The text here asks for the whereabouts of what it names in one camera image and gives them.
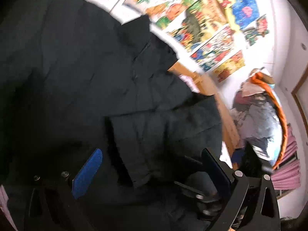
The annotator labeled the dinosaur landscape drawing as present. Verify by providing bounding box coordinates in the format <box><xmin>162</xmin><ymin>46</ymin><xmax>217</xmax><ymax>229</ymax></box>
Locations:
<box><xmin>167</xmin><ymin>0</ymin><xmax>227</xmax><ymax>52</ymax></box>

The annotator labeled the black padded jacket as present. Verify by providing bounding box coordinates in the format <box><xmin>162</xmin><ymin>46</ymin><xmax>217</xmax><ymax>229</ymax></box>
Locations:
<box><xmin>1</xmin><ymin>0</ymin><xmax>222</xmax><ymax>230</ymax></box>

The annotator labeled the pink apple print quilt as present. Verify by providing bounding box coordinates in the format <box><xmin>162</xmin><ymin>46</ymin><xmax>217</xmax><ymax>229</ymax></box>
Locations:
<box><xmin>179</xmin><ymin>74</ymin><xmax>200</xmax><ymax>93</ymax></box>

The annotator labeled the red-haired kid green outfit drawing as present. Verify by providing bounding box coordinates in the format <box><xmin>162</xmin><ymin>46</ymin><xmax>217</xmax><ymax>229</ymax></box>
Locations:
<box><xmin>243</xmin><ymin>15</ymin><xmax>269</xmax><ymax>46</ymax></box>

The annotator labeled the wooden bed frame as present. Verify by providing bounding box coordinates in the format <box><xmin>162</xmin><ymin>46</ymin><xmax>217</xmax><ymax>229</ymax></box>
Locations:
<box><xmin>168</xmin><ymin>62</ymin><xmax>240</xmax><ymax>169</ymax></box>

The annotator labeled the city 2024 drawing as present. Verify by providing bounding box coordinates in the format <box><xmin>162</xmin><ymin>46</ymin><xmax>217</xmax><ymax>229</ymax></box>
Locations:
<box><xmin>191</xmin><ymin>25</ymin><xmax>234</xmax><ymax>72</ymax></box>

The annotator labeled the pink curtain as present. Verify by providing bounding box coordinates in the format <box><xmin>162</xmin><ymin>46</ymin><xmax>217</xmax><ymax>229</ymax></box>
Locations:
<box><xmin>271</xmin><ymin>124</ymin><xmax>301</xmax><ymax>191</ymax></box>

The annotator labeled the yellow bear chick drawing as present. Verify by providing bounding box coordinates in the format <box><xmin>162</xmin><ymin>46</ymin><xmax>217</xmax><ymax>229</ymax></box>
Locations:
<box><xmin>212</xmin><ymin>51</ymin><xmax>245</xmax><ymax>83</ymax></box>

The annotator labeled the plastic bagged bedding bundle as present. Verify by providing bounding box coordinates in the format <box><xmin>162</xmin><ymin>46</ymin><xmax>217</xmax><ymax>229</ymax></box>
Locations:
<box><xmin>231</xmin><ymin>86</ymin><xmax>284</xmax><ymax>167</ymax></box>

